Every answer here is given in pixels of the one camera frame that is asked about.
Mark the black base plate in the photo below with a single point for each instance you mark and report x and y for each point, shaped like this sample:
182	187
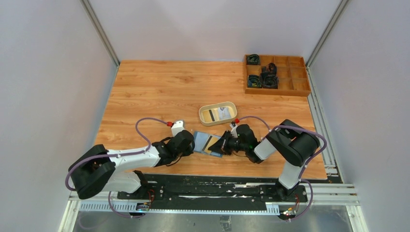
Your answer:
213	193

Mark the blue card holder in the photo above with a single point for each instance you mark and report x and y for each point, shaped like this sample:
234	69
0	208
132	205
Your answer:
199	140

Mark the rolled blue belt lower left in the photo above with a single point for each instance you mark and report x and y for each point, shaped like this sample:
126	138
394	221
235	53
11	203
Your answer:
254	81

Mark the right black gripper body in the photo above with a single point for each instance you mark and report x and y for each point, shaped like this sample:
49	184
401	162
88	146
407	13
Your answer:
226	144

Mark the wooden compartment box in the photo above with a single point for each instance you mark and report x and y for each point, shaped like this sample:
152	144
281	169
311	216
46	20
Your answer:
292	74

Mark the rolled dark belt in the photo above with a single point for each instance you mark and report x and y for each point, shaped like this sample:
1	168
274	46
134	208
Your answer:
253	59
270	68

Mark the white printed card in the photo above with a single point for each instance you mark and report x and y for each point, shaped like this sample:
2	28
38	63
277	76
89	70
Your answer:
223	113

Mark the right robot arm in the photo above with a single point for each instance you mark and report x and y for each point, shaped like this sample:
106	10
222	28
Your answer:
296	145

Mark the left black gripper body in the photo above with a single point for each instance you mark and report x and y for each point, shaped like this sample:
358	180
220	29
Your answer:
191	144

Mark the gold card with black stripe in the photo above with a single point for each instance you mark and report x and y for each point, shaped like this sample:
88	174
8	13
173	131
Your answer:
209	116

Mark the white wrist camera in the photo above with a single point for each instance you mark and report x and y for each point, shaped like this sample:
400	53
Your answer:
233	131
177	127

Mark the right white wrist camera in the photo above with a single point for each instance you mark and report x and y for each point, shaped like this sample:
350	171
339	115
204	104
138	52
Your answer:
233	131

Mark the aluminium rail frame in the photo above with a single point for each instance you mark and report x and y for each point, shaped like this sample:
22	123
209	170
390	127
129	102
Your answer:
319	194

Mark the cream oval tray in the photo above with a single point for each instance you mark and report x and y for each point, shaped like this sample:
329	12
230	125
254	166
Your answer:
216	114

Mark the rolled dark belt centre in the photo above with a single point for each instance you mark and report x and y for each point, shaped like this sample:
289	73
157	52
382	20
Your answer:
270	68

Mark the rolled black belt lower centre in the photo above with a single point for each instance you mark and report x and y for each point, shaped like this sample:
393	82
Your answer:
269	81

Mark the rolled dark belt top left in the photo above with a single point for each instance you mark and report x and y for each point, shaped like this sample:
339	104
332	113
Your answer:
253	59

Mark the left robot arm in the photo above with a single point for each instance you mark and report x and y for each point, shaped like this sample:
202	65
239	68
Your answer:
103	170

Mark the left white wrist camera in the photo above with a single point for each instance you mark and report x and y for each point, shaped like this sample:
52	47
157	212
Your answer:
177	127

